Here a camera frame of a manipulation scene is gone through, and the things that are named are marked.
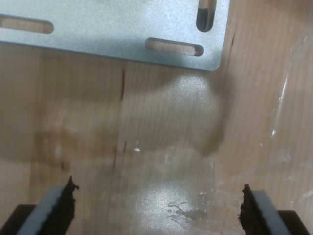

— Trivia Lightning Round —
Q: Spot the grey slotted metal plate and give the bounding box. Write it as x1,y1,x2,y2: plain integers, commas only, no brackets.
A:
0,0,232,72

